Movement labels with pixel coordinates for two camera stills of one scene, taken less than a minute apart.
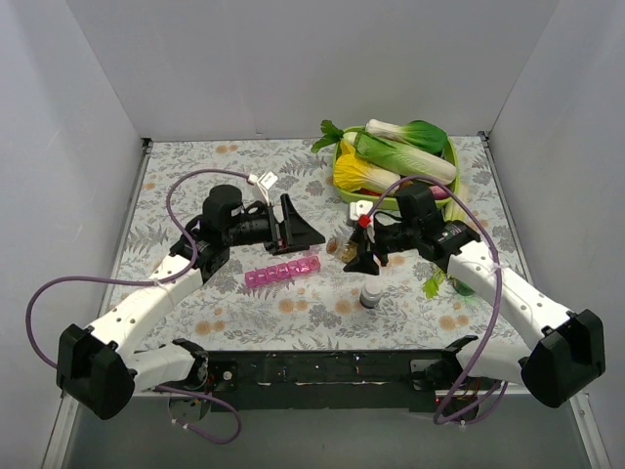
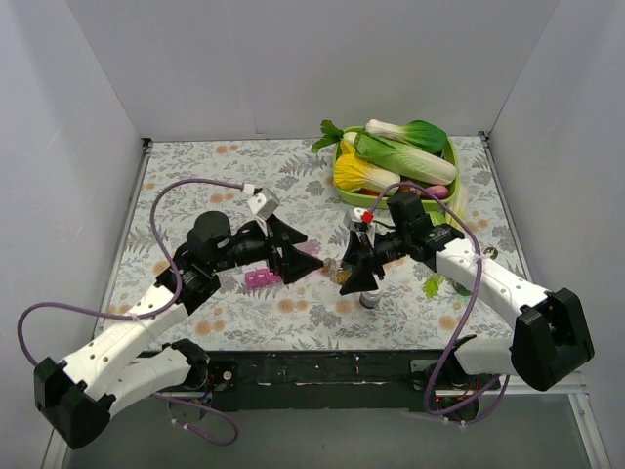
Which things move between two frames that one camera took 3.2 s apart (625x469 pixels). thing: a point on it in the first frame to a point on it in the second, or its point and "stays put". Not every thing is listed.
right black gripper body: (372, 242) stays put
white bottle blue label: (371, 294) stays put
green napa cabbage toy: (406, 162) stays put
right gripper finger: (365, 262) to (361, 279)
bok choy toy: (416, 133) stays put
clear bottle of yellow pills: (347, 251) to (338, 274)
